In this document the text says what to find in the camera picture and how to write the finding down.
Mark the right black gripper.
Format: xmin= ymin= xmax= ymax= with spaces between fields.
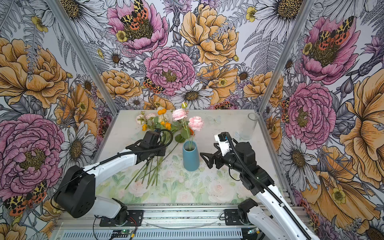
xmin=200 ymin=144 xmax=245 ymax=174

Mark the teal ceramic vase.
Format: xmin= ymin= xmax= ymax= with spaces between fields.
xmin=183 ymin=141 xmax=200 ymax=172

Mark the orange poppy flower stem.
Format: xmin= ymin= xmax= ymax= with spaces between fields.
xmin=126 ymin=107 xmax=180 ymax=189

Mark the pink rose flower stem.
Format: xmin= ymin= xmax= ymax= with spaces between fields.
xmin=172 ymin=102 xmax=204 ymax=151

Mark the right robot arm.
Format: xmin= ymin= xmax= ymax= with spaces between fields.
xmin=200 ymin=136 xmax=318 ymax=240

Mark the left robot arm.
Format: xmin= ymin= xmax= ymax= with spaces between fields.
xmin=53 ymin=129 xmax=174 ymax=225

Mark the clear glass cylinder vase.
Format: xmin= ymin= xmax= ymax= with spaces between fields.
xmin=240 ymin=112 xmax=259 ymax=140

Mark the pink-edged white carnation stem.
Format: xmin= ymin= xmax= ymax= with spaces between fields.
xmin=136 ymin=111 xmax=156 ymax=131

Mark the green circuit board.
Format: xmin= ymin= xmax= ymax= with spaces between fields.
xmin=112 ymin=230 xmax=136 ymax=238

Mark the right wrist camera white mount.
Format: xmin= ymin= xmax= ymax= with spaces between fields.
xmin=215 ymin=132 xmax=231 ymax=157

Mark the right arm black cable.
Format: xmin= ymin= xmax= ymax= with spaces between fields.
xmin=224 ymin=131 xmax=313 ymax=240

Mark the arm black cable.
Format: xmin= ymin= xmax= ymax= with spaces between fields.
xmin=59 ymin=128 xmax=174 ymax=187
xmin=224 ymin=131 xmax=313 ymax=240

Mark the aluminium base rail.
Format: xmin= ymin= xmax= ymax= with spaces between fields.
xmin=50 ymin=204 xmax=267 ymax=240

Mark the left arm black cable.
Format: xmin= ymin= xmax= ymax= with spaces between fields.
xmin=59 ymin=128 xmax=174 ymax=187

